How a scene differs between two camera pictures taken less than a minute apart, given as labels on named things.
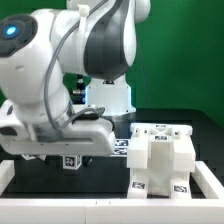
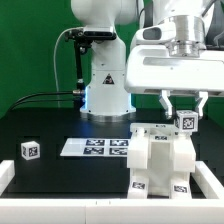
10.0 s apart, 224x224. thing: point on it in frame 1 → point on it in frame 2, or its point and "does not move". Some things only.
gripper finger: (87, 160) → (203, 96)
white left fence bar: (7, 173) does not move
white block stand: (161, 146) does not move
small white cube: (71, 162) → (186, 121)
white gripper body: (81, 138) → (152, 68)
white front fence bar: (111, 211) does not move
